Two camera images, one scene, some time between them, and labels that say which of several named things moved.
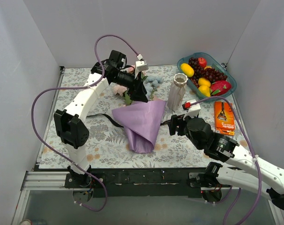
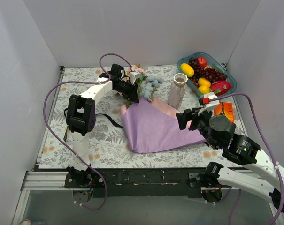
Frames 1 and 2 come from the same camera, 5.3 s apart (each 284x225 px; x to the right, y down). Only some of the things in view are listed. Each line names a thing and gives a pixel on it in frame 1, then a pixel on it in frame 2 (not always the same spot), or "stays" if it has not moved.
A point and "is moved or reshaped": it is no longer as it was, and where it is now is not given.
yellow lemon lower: x=205 y=90 stays
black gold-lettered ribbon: x=109 y=118 stays
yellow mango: x=187 y=70 stays
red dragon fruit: x=220 y=87 stays
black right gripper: x=178 y=124 -> x=193 y=119
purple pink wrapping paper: x=142 y=120 is moved or reshaped
